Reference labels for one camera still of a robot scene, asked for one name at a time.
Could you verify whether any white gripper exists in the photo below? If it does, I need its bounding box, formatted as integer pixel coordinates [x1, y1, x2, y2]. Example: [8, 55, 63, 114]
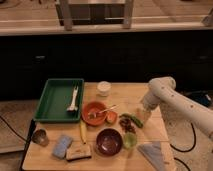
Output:
[136, 91, 161, 124]

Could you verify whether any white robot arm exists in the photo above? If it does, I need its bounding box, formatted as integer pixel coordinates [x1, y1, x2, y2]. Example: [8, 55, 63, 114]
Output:
[140, 76, 213, 142]

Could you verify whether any purple bowl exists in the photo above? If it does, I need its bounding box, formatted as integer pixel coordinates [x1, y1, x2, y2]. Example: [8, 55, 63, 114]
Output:
[96, 128, 123, 156]

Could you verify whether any orange bowl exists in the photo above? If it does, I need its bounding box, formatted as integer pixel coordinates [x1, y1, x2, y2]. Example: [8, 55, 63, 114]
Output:
[81, 101, 106, 126]

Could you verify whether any brown dried food pile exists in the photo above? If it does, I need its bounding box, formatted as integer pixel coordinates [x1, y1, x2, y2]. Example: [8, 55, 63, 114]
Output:
[119, 118, 136, 133]

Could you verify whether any small green cup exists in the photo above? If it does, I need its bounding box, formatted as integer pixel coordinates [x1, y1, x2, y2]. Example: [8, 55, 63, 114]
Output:
[123, 132, 137, 149]

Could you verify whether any orange fruit piece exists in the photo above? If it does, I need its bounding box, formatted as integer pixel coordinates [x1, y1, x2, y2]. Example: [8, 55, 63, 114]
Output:
[106, 111, 117, 124]

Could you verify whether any grey folded cloth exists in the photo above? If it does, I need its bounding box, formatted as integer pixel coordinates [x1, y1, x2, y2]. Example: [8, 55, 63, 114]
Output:
[137, 142, 166, 171]

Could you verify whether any white cup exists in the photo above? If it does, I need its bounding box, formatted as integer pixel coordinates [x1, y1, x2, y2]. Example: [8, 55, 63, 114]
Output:
[97, 81, 111, 97]

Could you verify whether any metal spoon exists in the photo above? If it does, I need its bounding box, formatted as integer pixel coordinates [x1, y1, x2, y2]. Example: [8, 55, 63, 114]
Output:
[88, 105, 117, 118]

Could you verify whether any yellow banana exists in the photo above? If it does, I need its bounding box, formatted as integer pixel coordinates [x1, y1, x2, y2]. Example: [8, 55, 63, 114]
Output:
[80, 120, 87, 144]

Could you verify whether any white spatula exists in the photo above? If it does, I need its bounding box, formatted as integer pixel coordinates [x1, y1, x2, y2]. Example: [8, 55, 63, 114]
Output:
[67, 86, 78, 112]

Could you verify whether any brown wooden block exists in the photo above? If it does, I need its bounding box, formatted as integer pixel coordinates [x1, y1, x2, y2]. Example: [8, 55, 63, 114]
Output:
[66, 145, 91, 161]

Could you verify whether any green plastic tray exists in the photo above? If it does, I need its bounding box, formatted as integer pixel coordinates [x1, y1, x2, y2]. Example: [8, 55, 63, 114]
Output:
[34, 78, 84, 123]

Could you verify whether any blue sponge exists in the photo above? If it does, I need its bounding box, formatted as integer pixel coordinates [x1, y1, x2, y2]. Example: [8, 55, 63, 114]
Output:
[52, 135, 73, 159]

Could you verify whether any black cable right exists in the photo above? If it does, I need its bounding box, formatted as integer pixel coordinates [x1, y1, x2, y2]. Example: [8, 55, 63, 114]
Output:
[170, 122, 198, 171]

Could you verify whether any black cable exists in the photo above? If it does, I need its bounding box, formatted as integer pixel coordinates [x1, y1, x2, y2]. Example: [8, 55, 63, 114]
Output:
[170, 122, 198, 171]
[0, 114, 37, 171]

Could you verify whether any black cable left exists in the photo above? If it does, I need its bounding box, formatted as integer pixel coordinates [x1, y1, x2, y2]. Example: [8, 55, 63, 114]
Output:
[0, 114, 37, 171]

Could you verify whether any wooden chair frame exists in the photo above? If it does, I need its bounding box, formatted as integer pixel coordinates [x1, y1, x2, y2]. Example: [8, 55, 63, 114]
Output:
[55, 0, 134, 30]

